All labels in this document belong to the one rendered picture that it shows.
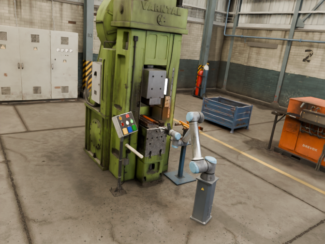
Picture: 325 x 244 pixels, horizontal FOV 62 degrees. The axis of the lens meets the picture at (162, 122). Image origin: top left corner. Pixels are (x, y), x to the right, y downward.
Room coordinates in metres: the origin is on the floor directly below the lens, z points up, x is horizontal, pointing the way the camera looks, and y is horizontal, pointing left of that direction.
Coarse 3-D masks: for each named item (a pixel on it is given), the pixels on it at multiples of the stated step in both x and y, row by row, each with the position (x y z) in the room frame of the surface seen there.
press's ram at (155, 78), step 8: (144, 72) 3.89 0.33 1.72; (152, 72) 3.82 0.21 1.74; (160, 72) 3.90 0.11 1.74; (144, 80) 3.87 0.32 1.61; (152, 80) 3.83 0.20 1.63; (160, 80) 3.91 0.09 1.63; (144, 88) 3.86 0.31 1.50; (152, 88) 3.84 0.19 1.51; (160, 88) 3.92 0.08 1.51; (144, 96) 3.84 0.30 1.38; (152, 96) 3.84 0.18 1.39; (160, 96) 3.93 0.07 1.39
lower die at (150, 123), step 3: (141, 114) 4.22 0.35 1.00; (144, 114) 4.26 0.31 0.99; (141, 117) 4.09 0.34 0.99; (144, 117) 4.08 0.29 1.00; (144, 120) 3.97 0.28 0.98; (147, 120) 3.97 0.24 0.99; (153, 120) 3.99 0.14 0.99; (144, 123) 3.88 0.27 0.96; (147, 123) 3.83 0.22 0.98; (150, 123) 3.85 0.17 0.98; (153, 123) 3.88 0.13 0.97; (147, 126) 3.82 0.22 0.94; (150, 126) 3.85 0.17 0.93; (153, 126) 3.89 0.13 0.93
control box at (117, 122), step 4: (128, 112) 3.55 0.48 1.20; (116, 116) 3.32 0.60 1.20; (120, 116) 3.39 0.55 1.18; (124, 116) 3.45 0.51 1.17; (128, 116) 3.51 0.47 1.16; (132, 116) 3.58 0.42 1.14; (112, 120) 3.34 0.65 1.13; (116, 120) 3.31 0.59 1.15; (120, 120) 3.35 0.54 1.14; (124, 120) 3.42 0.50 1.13; (128, 120) 3.48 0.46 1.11; (116, 124) 3.31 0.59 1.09; (120, 124) 3.32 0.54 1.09; (124, 124) 3.38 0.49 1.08; (128, 124) 3.44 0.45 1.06; (132, 124) 3.50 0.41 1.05; (116, 128) 3.31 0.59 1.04; (120, 128) 3.28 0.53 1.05; (132, 128) 3.46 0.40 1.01; (136, 128) 3.54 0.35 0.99; (120, 132) 3.27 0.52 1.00; (128, 132) 3.37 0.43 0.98; (132, 132) 3.43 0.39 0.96; (120, 136) 3.27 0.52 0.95
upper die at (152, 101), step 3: (141, 96) 4.00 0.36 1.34; (141, 99) 4.00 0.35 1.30; (144, 99) 3.93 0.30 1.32; (147, 99) 3.87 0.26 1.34; (150, 99) 3.83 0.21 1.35; (153, 99) 3.86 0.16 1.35; (156, 99) 3.89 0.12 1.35; (159, 99) 3.92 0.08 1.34; (144, 102) 3.93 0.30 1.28; (147, 102) 3.86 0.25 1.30; (150, 102) 3.83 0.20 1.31; (153, 102) 3.86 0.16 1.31; (156, 102) 3.89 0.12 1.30; (159, 102) 3.92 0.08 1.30
